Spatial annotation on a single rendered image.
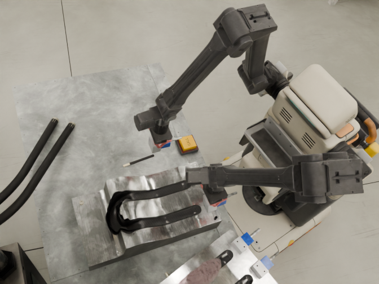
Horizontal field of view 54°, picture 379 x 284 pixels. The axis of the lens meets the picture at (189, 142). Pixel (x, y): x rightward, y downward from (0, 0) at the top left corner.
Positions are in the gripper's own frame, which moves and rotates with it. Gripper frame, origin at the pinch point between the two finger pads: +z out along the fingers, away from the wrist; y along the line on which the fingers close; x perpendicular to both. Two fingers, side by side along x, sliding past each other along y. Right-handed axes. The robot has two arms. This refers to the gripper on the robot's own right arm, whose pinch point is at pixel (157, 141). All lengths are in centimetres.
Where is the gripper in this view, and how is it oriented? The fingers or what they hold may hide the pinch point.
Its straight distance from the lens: 144.4
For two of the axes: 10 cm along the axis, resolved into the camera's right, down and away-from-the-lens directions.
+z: -1.8, 5.1, 8.4
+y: 3.6, 8.3, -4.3
